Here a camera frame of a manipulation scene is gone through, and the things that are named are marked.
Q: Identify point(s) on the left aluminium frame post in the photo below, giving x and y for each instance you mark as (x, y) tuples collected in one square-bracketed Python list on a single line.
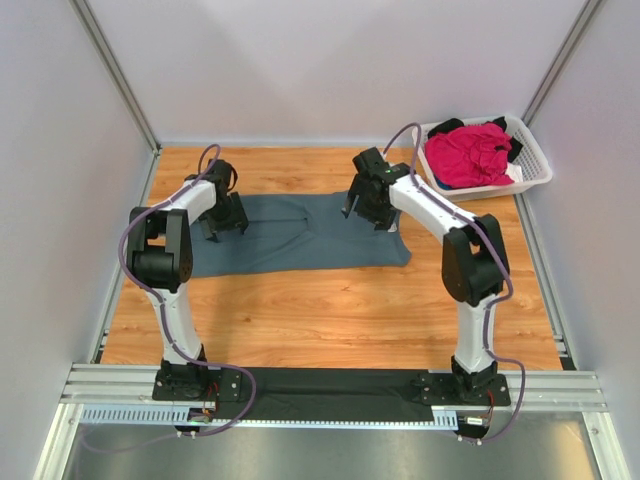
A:
[(99, 40)]

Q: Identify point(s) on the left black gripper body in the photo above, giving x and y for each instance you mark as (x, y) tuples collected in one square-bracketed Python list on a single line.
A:
[(224, 216)]

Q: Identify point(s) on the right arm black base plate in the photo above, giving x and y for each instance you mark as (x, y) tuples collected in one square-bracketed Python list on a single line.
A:
[(448, 389)]

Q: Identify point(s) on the grey blue t shirt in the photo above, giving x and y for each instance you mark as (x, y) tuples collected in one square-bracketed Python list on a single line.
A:
[(296, 232)]

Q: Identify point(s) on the black garment in basket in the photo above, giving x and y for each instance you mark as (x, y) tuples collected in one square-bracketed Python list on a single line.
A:
[(457, 141)]

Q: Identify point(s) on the rear aluminium table rail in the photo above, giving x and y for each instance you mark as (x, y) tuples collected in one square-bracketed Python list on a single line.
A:
[(263, 143)]

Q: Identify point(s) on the magenta t shirt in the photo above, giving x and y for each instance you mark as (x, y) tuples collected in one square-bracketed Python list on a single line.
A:
[(467, 174)]

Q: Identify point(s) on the white garment in basket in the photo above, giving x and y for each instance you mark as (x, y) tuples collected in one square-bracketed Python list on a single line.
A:
[(514, 172)]

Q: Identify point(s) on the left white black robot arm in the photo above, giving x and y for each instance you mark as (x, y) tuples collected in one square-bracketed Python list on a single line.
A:
[(156, 254)]

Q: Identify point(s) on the aluminium frame post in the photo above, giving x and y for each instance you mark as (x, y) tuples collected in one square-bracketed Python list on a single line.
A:
[(99, 40), (568, 46)]

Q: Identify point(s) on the right aluminium frame post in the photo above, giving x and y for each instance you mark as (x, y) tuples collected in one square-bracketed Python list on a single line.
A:
[(568, 46)]

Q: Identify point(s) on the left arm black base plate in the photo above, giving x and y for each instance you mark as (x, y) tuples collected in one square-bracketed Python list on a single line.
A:
[(188, 383)]

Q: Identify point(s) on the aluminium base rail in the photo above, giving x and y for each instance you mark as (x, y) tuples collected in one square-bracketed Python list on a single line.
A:
[(546, 391)]

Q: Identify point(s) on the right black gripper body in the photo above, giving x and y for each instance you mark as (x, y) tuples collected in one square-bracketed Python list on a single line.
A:
[(378, 212)]

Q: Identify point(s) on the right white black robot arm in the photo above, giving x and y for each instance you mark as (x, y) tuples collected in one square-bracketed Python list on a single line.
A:
[(474, 263)]

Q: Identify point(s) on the blue garment in basket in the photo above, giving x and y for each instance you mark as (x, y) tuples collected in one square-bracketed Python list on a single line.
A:
[(442, 185)]

